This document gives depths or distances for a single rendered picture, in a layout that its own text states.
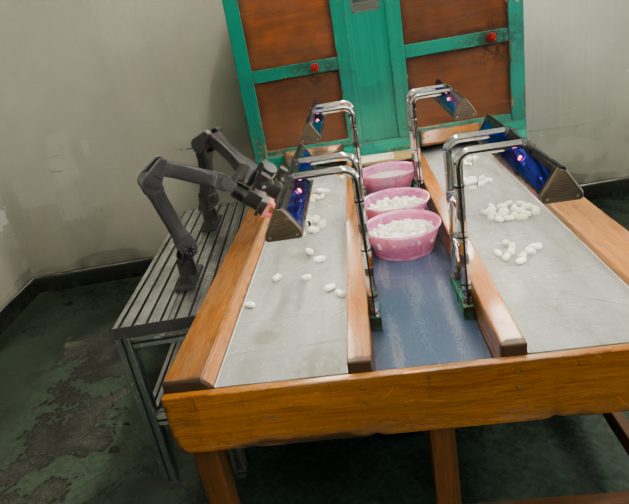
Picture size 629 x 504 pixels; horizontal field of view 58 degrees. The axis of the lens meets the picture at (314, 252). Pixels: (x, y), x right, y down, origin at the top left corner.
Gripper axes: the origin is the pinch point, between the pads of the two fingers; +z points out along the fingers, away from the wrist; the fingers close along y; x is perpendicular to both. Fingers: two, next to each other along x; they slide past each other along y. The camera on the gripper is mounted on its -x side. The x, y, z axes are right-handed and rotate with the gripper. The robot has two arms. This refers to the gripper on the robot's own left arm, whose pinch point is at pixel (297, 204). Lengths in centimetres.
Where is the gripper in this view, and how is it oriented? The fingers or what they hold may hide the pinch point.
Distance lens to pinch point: 235.2
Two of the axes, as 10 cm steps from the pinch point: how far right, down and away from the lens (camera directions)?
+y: 0.5, -3.9, 9.2
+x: -5.1, 7.8, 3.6
